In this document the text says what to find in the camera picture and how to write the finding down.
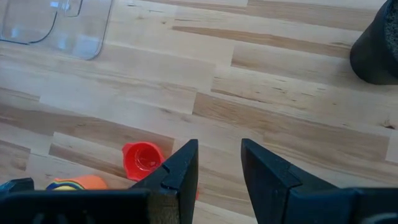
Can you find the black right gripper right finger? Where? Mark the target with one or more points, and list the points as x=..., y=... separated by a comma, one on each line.
x=273, y=186

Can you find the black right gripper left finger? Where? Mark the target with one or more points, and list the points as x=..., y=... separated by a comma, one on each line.
x=174, y=186

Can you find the red measuring cup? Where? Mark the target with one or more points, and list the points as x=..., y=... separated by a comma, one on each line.
x=141, y=161

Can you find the orange measuring cup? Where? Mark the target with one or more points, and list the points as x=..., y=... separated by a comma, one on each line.
x=93, y=182

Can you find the yellow measuring cup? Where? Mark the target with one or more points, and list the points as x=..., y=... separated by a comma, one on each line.
x=66, y=188

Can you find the large blue measuring cup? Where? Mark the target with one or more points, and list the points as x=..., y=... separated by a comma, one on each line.
x=49, y=187

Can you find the clear plastic basket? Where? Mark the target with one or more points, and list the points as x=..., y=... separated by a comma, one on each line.
x=77, y=28

